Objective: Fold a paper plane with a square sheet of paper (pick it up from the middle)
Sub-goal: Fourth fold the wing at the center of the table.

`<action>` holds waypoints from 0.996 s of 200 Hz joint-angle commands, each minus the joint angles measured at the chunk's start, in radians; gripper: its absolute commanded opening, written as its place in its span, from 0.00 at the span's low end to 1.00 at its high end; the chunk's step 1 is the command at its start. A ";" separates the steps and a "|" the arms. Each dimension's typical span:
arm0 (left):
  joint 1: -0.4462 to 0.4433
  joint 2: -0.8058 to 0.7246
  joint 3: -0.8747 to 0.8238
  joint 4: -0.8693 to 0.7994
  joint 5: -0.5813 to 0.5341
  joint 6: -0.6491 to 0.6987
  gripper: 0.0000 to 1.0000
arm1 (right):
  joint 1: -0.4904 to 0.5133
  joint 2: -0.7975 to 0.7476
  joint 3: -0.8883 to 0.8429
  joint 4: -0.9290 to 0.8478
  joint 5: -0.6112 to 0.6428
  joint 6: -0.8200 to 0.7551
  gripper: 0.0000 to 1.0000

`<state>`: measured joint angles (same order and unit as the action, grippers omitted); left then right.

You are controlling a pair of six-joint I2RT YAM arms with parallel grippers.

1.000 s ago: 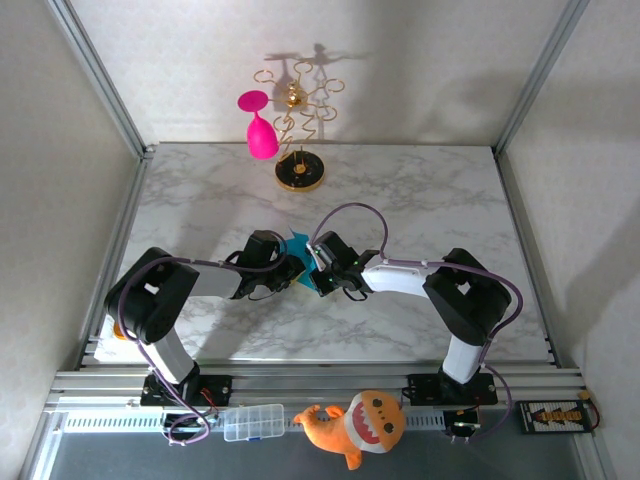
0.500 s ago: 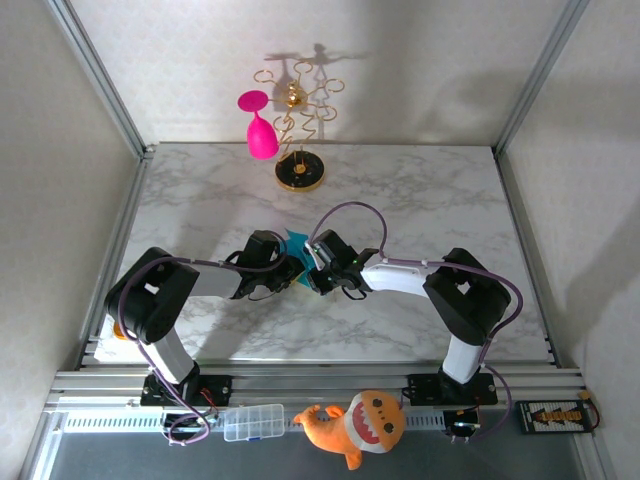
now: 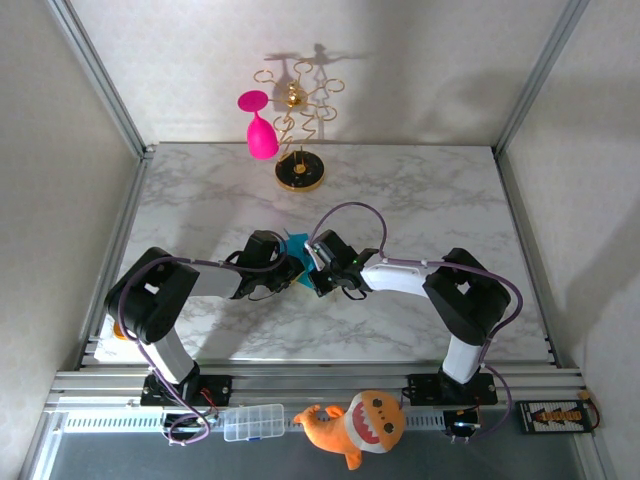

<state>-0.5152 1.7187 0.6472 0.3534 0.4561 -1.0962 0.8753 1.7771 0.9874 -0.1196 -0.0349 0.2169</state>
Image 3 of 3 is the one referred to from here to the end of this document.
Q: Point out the aluminium side frame rail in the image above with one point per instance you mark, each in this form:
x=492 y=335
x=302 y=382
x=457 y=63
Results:
x=530 y=260
x=112 y=240

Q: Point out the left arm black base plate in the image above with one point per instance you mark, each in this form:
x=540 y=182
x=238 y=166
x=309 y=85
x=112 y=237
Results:
x=215 y=390

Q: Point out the black controller box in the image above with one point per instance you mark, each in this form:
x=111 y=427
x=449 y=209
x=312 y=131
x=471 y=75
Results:
x=462 y=422
x=182 y=422

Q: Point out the blue paper sheet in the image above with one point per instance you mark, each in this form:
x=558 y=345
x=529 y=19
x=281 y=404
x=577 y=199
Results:
x=297 y=245

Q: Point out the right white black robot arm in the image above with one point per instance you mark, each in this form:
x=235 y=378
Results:
x=465 y=300

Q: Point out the aluminium frame post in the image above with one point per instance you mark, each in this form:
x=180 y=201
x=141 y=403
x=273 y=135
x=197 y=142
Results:
x=100 y=75
x=540 y=75

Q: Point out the black power distribution board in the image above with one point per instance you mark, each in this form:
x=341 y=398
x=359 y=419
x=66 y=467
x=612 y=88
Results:
x=552 y=416

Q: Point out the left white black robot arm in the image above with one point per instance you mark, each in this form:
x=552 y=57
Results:
x=150 y=295

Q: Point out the pink wine glass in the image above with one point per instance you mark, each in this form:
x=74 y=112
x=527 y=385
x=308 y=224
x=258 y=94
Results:
x=261 y=135

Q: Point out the aluminium front frame rail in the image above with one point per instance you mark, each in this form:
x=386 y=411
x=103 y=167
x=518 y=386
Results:
x=320 y=380

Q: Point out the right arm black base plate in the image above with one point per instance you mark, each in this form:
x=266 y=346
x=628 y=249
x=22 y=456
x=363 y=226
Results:
x=425 y=390

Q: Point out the orange translucent plate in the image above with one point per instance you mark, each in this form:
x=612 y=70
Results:
x=120 y=332

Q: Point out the orange shark plush toy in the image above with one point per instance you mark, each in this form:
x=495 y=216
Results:
x=360 y=425

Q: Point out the clear plastic compartment box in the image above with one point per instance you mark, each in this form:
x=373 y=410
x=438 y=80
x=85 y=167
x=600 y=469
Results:
x=254 y=422

